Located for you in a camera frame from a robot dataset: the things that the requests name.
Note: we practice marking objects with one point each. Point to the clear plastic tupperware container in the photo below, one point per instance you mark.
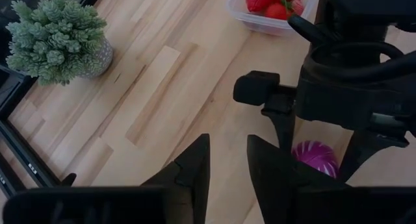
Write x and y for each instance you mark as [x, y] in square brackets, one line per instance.
[260, 24]

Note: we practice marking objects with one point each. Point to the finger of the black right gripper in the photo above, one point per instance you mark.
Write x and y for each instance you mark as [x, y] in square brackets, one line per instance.
[256, 87]
[360, 149]

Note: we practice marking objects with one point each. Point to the green plant in patterned pot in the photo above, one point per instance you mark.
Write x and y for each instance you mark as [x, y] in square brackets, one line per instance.
[55, 39]

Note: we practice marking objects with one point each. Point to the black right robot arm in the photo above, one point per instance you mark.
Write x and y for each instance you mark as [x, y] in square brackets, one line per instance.
[357, 9]

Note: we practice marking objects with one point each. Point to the round red tomato toy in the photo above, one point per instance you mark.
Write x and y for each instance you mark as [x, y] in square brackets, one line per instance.
[260, 0]

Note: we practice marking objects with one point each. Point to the round veined cabbage toy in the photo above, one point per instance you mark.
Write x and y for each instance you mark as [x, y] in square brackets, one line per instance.
[317, 156]

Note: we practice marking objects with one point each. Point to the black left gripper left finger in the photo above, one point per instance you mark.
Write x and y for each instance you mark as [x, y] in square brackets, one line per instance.
[191, 185]

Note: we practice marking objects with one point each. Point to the black table edge frame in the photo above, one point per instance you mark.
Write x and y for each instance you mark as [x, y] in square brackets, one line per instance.
[19, 149]

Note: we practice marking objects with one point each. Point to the red strawberry toy green top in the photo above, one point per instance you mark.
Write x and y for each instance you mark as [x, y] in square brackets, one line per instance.
[276, 11]

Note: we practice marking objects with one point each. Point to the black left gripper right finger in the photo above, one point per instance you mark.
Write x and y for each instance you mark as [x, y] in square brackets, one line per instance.
[276, 185]

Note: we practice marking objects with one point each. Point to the small pink fruit toy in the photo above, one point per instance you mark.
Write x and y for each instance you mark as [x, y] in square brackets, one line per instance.
[298, 7]

